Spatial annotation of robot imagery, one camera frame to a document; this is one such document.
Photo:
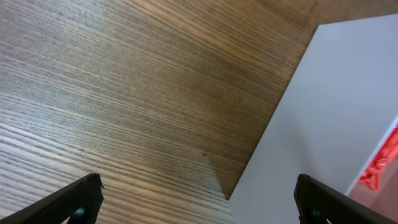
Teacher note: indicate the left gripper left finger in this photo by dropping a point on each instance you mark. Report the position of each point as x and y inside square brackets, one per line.
[78, 202]

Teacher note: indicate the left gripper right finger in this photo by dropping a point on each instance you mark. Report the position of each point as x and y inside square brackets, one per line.
[318, 203]

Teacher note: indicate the red toy fire truck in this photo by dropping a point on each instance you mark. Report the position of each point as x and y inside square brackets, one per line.
[388, 152]

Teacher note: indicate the white box pink interior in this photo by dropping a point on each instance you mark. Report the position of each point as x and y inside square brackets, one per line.
[337, 111]

